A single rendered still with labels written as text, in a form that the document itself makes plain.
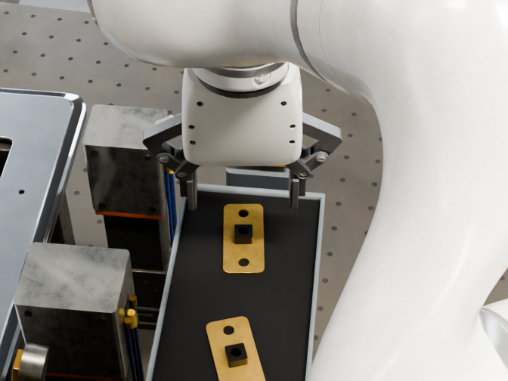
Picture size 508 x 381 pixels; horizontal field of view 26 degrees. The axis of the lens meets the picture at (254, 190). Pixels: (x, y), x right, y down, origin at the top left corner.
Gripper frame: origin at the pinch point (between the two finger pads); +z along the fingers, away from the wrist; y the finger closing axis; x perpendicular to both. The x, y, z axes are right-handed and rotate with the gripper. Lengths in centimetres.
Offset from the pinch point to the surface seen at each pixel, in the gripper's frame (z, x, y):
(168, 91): 53, -70, 13
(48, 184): 22.6, -21.7, 23.2
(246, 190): 6.1, -5.5, -0.3
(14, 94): 23, -37, 29
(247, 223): 6.2, -1.5, -0.4
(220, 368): 6.2, 14.7, 2.0
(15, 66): 53, -77, 39
